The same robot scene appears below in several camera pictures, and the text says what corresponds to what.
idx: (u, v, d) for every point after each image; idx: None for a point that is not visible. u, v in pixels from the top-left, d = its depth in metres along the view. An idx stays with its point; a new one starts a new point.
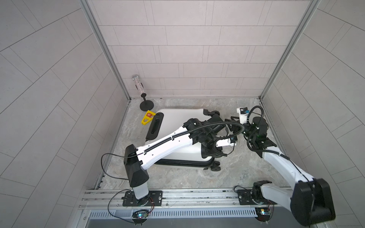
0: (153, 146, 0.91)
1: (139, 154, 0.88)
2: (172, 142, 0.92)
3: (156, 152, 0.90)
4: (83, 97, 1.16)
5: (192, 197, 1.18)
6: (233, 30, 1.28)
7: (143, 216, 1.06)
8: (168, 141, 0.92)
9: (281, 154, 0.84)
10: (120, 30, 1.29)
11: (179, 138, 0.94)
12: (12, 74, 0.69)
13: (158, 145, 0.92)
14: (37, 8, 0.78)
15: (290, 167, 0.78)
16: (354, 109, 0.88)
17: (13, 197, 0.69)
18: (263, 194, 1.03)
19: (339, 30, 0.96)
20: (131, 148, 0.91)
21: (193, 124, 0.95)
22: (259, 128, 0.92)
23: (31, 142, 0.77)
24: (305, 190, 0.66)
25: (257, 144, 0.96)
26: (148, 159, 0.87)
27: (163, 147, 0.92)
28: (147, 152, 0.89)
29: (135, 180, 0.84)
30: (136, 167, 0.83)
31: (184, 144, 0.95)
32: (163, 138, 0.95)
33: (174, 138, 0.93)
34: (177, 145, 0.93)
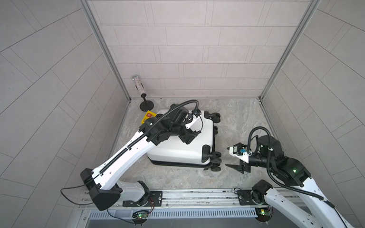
0: (109, 164, 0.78)
1: (95, 177, 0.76)
2: (130, 152, 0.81)
3: (114, 168, 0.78)
4: (83, 98, 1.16)
5: (192, 197, 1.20)
6: (232, 30, 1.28)
7: (143, 216, 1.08)
8: (125, 153, 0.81)
9: (325, 200, 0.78)
10: (120, 30, 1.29)
11: (137, 146, 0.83)
12: (12, 74, 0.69)
13: (113, 161, 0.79)
14: (37, 9, 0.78)
15: (335, 220, 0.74)
16: (355, 109, 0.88)
17: (13, 197, 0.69)
18: (268, 203, 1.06)
19: (339, 30, 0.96)
20: (86, 172, 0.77)
21: (149, 124, 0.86)
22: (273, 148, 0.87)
23: (31, 142, 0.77)
24: None
25: (285, 172, 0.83)
26: (106, 178, 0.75)
27: (121, 160, 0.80)
28: (103, 173, 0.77)
29: (101, 204, 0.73)
30: (93, 193, 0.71)
31: (145, 149, 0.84)
32: (118, 151, 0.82)
33: (131, 147, 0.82)
34: (138, 152, 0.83)
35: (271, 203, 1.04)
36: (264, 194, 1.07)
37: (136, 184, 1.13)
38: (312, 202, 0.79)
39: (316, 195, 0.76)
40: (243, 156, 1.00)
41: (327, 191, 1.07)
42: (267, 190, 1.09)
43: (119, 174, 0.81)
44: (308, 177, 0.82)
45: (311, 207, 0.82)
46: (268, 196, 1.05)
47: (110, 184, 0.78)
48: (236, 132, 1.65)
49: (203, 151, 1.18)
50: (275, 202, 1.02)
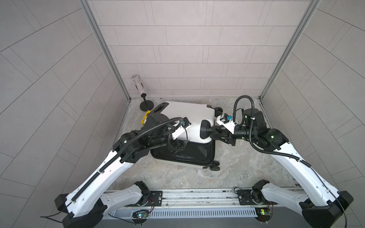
0: (81, 189, 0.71)
1: (68, 204, 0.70)
2: (104, 176, 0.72)
3: (87, 194, 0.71)
4: (83, 97, 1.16)
5: (192, 197, 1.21)
6: (233, 30, 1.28)
7: (142, 216, 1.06)
8: (97, 177, 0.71)
9: (301, 160, 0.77)
10: (120, 30, 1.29)
11: (110, 168, 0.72)
12: (12, 74, 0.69)
13: (86, 185, 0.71)
14: (37, 8, 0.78)
15: (315, 181, 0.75)
16: (355, 109, 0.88)
17: (13, 197, 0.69)
18: (267, 198, 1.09)
19: (339, 30, 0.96)
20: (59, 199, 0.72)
21: (124, 142, 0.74)
22: (255, 118, 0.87)
23: (31, 142, 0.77)
24: (335, 212, 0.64)
25: (265, 139, 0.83)
26: (80, 205, 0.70)
27: (95, 184, 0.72)
28: (75, 200, 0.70)
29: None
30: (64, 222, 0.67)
31: (120, 169, 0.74)
32: (91, 174, 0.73)
33: (104, 171, 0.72)
34: (114, 173, 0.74)
35: (268, 195, 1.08)
36: (260, 190, 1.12)
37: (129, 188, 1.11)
38: (290, 164, 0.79)
39: (292, 156, 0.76)
40: (227, 123, 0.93)
41: None
42: (263, 186, 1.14)
43: (97, 196, 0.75)
44: (285, 142, 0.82)
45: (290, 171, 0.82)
46: (265, 191, 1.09)
47: (86, 209, 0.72)
48: None
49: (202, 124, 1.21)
50: (271, 194, 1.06)
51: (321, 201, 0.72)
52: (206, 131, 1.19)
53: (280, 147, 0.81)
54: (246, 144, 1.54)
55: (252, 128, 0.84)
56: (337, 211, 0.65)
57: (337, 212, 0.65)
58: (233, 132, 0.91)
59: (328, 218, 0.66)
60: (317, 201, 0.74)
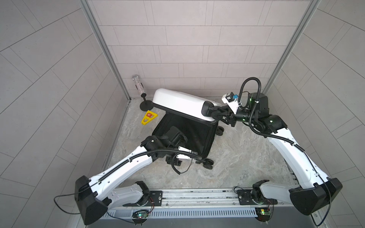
0: (109, 172, 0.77)
1: (92, 185, 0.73)
2: (131, 165, 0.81)
3: (113, 177, 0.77)
4: (83, 97, 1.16)
5: (192, 197, 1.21)
6: (233, 30, 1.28)
7: (143, 216, 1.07)
8: (125, 164, 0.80)
9: (295, 144, 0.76)
10: (120, 30, 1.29)
11: (139, 158, 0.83)
12: (12, 74, 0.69)
13: (114, 170, 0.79)
14: (37, 9, 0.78)
15: (305, 164, 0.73)
16: (355, 109, 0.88)
17: (13, 197, 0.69)
18: (264, 194, 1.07)
19: (339, 30, 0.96)
20: (82, 180, 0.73)
21: (151, 141, 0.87)
22: (260, 101, 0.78)
23: (31, 142, 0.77)
24: (320, 194, 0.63)
25: (264, 123, 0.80)
26: (104, 187, 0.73)
27: (121, 171, 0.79)
28: (101, 181, 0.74)
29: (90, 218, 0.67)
30: (88, 201, 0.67)
31: (146, 162, 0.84)
32: (120, 161, 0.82)
33: (132, 160, 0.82)
34: (139, 166, 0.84)
35: (267, 193, 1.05)
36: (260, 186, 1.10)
37: (134, 185, 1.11)
38: (283, 146, 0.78)
39: (286, 139, 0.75)
40: (231, 102, 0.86)
41: None
42: (262, 183, 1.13)
43: (117, 183, 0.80)
44: (283, 128, 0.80)
45: (283, 154, 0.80)
46: (264, 189, 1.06)
47: (104, 194, 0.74)
48: (236, 131, 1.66)
49: (205, 102, 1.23)
50: (268, 191, 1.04)
51: (308, 183, 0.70)
52: (208, 110, 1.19)
53: (277, 132, 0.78)
54: (246, 144, 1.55)
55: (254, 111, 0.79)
56: (321, 194, 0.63)
57: (321, 194, 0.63)
58: (235, 112, 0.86)
59: (310, 199, 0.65)
60: (303, 183, 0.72)
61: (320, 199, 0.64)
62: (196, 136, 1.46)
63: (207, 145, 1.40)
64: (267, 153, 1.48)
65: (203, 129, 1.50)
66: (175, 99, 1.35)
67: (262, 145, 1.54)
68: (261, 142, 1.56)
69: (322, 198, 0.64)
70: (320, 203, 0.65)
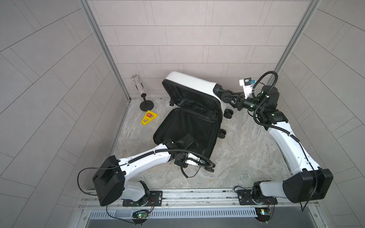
0: (136, 158, 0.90)
1: (122, 165, 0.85)
2: (154, 156, 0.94)
3: (139, 163, 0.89)
4: (83, 98, 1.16)
5: (192, 197, 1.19)
6: (233, 30, 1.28)
7: (143, 216, 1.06)
8: (150, 155, 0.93)
9: (292, 134, 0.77)
10: (120, 30, 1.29)
11: (161, 153, 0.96)
12: (12, 74, 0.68)
13: (140, 157, 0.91)
14: (37, 8, 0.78)
15: (298, 152, 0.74)
16: (355, 109, 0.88)
17: (13, 197, 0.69)
18: (263, 191, 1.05)
19: (339, 30, 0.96)
20: (112, 159, 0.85)
21: (171, 142, 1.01)
22: (269, 97, 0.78)
23: (31, 142, 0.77)
24: (307, 178, 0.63)
25: (266, 117, 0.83)
26: (131, 169, 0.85)
27: (146, 159, 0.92)
28: (129, 164, 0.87)
29: (111, 195, 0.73)
30: (118, 177, 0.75)
31: (166, 157, 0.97)
32: (145, 151, 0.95)
33: (156, 153, 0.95)
34: (159, 160, 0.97)
35: (265, 191, 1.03)
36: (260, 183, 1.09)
37: (138, 184, 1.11)
38: (279, 136, 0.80)
39: (283, 129, 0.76)
40: (246, 86, 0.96)
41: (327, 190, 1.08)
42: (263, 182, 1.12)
43: (139, 169, 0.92)
44: (284, 121, 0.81)
45: (280, 145, 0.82)
46: (263, 186, 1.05)
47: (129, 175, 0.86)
48: (236, 131, 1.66)
49: (216, 84, 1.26)
50: (267, 188, 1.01)
51: (298, 169, 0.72)
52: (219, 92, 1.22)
53: (276, 123, 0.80)
54: (246, 144, 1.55)
55: (262, 104, 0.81)
56: (308, 178, 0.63)
57: (308, 178, 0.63)
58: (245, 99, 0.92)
59: (299, 185, 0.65)
60: (294, 170, 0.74)
61: (308, 183, 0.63)
62: (198, 139, 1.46)
63: (210, 148, 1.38)
64: (267, 153, 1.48)
65: (205, 132, 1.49)
66: (184, 80, 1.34)
67: (262, 145, 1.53)
68: (261, 142, 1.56)
69: (309, 182, 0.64)
70: (308, 189, 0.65)
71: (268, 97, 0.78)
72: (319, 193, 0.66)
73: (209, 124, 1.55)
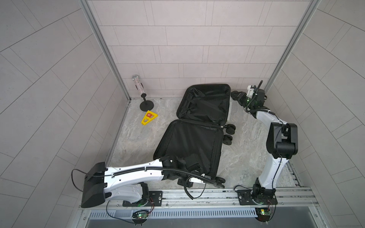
0: (124, 171, 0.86)
1: (106, 175, 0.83)
2: (144, 174, 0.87)
3: (125, 177, 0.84)
4: (83, 98, 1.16)
5: (192, 197, 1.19)
6: (233, 30, 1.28)
7: (143, 216, 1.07)
8: (139, 171, 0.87)
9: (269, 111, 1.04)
10: (120, 30, 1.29)
11: (152, 171, 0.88)
12: (12, 74, 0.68)
13: (129, 171, 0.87)
14: (37, 9, 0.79)
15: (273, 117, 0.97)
16: (355, 109, 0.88)
17: (14, 197, 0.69)
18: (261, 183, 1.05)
19: (339, 30, 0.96)
20: (100, 166, 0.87)
21: (169, 161, 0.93)
22: (257, 94, 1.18)
23: (31, 142, 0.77)
24: (276, 125, 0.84)
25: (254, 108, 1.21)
26: (114, 183, 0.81)
27: (135, 175, 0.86)
28: (114, 176, 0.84)
29: (88, 204, 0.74)
30: (98, 189, 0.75)
31: (157, 177, 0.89)
32: (137, 165, 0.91)
33: (147, 170, 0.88)
34: (149, 178, 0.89)
35: (263, 178, 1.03)
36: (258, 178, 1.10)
37: (137, 185, 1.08)
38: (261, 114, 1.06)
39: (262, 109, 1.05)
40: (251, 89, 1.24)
41: (327, 191, 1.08)
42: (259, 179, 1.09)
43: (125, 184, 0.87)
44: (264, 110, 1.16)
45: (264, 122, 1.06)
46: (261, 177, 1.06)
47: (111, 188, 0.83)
48: (236, 131, 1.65)
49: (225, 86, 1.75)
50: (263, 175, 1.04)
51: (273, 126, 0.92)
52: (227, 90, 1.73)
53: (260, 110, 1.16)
54: (246, 144, 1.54)
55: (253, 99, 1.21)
56: (277, 124, 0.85)
57: (277, 125, 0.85)
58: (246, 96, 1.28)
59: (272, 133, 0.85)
60: None
61: (277, 129, 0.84)
62: (201, 156, 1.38)
63: (214, 168, 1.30)
64: (267, 153, 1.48)
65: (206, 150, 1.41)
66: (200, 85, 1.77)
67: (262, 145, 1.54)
68: (261, 142, 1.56)
69: (279, 128, 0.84)
70: (280, 136, 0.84)
71: (256, 94, 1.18)
72: (292, 143, 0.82)
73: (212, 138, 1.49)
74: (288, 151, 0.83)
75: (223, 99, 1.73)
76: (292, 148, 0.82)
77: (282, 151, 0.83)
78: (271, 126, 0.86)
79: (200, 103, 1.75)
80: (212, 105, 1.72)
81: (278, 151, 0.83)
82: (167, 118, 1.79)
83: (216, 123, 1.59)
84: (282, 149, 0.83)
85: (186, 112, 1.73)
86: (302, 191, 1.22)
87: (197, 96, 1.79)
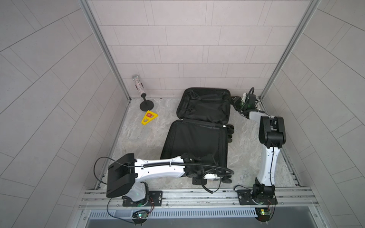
0: (152, 164, 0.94)
1: (136, 166, 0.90)
2: (169, 169, 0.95)
3: (152, 170, 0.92)
4: (83, 97, 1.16)
5: (192, 197, 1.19)
6: (233, 29, 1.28)
7: (143, 216, 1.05)
8: (165, 165, 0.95)
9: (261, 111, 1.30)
10: (120, 30, 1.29)
11: (176, 167, 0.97)
12: (11, 74, 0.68)
13: (156, 165, 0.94)
14: (37, 9, 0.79)
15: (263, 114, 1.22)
16: (354, 109, 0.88)
17: (14, 197, 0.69)
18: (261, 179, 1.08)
19: (339, 30, 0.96)
20: (129, 157, 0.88)
21: (189, 158, 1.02)
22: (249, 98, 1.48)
23: (31, 142, 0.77)
24: (265, 118, 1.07)
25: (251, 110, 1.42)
26: (143, 174, 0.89)
27: (160, 169, 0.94)
28: (143, 168, 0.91)
29: (119, 191, 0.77)
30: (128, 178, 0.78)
31: (179, 174, 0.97)
32: (162, 160, 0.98)
33: (171, 166, 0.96)
34: (174, 174, 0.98)
35: (260, 175, 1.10)
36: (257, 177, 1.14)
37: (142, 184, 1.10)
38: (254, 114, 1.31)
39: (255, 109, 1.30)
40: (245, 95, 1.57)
41: (327, 191, 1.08)
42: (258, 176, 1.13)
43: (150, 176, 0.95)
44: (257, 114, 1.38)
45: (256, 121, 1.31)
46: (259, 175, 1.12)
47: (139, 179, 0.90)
48: (236, 131, 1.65)
49: (224, 92, 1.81)
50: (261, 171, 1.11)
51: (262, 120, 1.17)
52: (225, 95, 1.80)
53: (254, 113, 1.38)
54: (246, 144, 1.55)
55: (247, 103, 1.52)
56: (266, 117, 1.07)
57: (266, 118, 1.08)
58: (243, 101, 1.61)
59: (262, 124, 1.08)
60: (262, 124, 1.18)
61: (266, 122, 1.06)
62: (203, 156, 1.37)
63: (224, 161, 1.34)
64: None
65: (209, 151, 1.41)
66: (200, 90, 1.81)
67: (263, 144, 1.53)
68: None
69: (268, 119, 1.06)
70: (268, 127, 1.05)
71: (248, 98, 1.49)
72: (280, 132, 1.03)
73: (216, 139, 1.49)
74: (277, 139, 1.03)
75: (222, 102, 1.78)
76: (281, 137, 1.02)
77: (272, 139, 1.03)
78: (262, 119, 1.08)
79: (199, 106, 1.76)
80: (211, 108, 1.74)
81: (269, 139, 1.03)
82: (167, 118, 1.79)
83: (218, 122, 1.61)
84: (272, 137, 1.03)
85: (184, 113, 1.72)
86: (302, 191, 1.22)
87: (196, 99, 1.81)
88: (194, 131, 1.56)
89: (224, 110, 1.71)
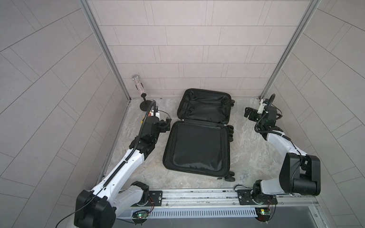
0: (111, 176, 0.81)
1: (98, 192, 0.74)
2: (128, 164, 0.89)
3: (116, 179, 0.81)
4: (83, 97, 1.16)
5: (192, 197, 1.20)
6: (232, 30, 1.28)
7: (143, 216, 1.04)
8: (124, 165, 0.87)
9: (283, 135, 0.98)
10: (120, 30, 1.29)
11: (133, 158, 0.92)
12: (12, 74, 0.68)
13: (115, 173, 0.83)
14: (37, 9, 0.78)
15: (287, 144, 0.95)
16: (355, 109, 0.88)
17: (14, 197, 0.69)
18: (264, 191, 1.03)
19: (339, 30, 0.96)
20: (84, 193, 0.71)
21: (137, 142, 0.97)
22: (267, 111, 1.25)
23: (31, 142, 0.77)
24: (293, 157, 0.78)
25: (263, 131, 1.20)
26: (112, 189, 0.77)
27: (121, 172, 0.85)
28: (106, 186, 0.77)
29: (104, 223, 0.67)
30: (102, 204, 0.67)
31: (140, 158, 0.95)
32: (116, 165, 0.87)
33: (128, 160, 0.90)
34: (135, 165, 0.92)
35: (265, 189, 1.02)
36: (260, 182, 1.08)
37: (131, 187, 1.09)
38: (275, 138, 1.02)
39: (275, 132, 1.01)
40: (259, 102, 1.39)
41: (327, 191, 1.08)
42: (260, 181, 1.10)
43: (120, 186, 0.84)
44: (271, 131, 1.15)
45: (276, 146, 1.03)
46: (263, 183, 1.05)
47: (112, 197, 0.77)
48: (236, 131, 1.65)
49: (224, 94, 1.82)
50: (268, 184, 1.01)
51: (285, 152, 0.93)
52: (225, 98, 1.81)
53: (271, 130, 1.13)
54: (246, 144, 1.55)
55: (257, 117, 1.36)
56: (294, 156, 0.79)
57: (294, 156, 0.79)
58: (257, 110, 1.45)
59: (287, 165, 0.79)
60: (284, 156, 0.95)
61: (294, 164, 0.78)
62: (205, 156, 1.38)
63: (226, 157, 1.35)
64: (266, 153, 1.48)
65: (210, 151, 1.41)
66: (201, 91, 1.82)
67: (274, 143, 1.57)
68: (261, 142, 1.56)
69: (296, 160, 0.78)
70: (296, 171, 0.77)
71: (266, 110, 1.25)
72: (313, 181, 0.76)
73: (218, 139, 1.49)
74: (309, 189, 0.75)
75: (222, 104, 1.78)
76: (313, 189, 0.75)
77: (300, 189, 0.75)
78: (288, 157, 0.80)
79: (200, 106, 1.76)
80: (212, 109, 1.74)
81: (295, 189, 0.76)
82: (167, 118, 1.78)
83: (219, 123, 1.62)
84: (300, 186, 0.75)
85: (184, 113, 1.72)
86: None
87: (196, 100, 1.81)
88: (195, 130, 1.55)
89: (224, 112, 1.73)
